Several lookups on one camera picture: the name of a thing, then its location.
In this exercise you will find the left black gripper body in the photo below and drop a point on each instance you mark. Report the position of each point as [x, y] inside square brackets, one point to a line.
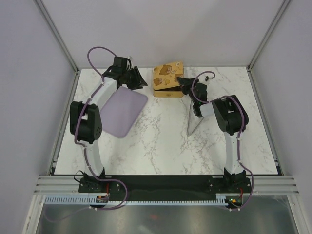
[127, 74]

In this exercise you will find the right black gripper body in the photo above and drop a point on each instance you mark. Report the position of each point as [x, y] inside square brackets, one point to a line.
[194, 100]

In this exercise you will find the dark metal tin lid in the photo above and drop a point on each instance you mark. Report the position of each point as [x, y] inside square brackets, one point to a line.
[165, 76]

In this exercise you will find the metal tongs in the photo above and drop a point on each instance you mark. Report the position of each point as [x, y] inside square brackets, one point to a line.
[193, 121]

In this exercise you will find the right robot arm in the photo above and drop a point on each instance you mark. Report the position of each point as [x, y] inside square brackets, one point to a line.
[231, 118]

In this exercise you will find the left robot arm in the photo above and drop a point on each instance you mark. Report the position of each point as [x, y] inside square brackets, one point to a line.
[86, 125]

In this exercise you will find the gold chocolate tin box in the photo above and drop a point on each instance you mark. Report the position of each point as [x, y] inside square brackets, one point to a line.
[173, 92]

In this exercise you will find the lilac plastic tray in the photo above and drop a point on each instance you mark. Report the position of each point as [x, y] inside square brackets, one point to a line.
[121, 111]

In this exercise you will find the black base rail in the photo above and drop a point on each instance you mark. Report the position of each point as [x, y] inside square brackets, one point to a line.
[164, 187]

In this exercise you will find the white cable duct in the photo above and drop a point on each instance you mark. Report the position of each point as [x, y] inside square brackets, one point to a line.
[220, 200]

